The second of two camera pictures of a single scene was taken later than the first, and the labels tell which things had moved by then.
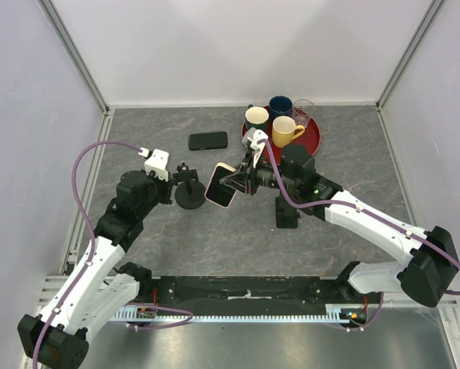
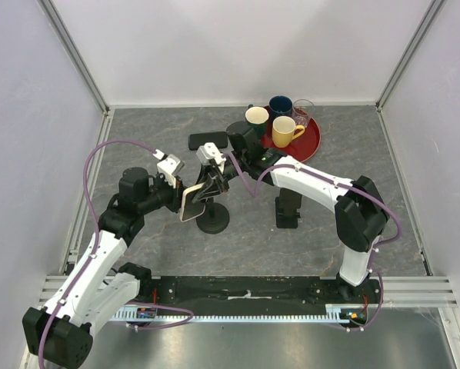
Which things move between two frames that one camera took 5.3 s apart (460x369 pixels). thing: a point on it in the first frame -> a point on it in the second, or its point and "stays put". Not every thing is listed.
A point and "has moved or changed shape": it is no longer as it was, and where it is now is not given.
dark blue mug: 278,106 stays put
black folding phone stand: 287,215 stays put
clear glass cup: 302,109 stays put
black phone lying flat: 208,141 stays put
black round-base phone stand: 190,194 -> 215,219
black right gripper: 249,185 -> 214,183
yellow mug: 283,131 stays put
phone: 218,193 has moved or changed shape
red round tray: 310,138 stays put
